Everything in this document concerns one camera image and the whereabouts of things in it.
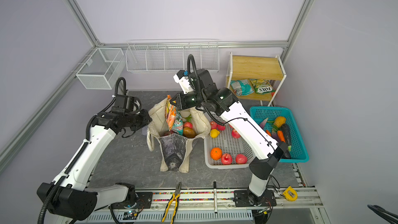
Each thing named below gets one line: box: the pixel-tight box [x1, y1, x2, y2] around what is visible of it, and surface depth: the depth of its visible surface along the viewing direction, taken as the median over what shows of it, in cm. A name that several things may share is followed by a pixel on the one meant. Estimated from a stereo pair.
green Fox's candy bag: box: [249, 78, 276, 95], surface depth 99 cm
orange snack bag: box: [164, 94, 177, 132], surface depth 64 cm
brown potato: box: [182, 126, 197, 139], surface depth 89 cm
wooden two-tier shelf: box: [225, 52, 287, 107], surface depth 93 cm
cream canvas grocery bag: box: [146, 97, 212, 174], surface depth 82 cm
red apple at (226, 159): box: [221, 153, 233, 165], surface depth 83 cm
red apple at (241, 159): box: [235, 153, 248, 165], surface depth 83 cm
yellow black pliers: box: [161, 182, 182, 224], surface depth 75 cm
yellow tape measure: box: [282, 185, 298, 202], surface depth 75 cm
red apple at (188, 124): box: [183, 121, 193, 129], surface depth 95 cm
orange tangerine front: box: [210, 147, 223, 161], surface depth 85 cm
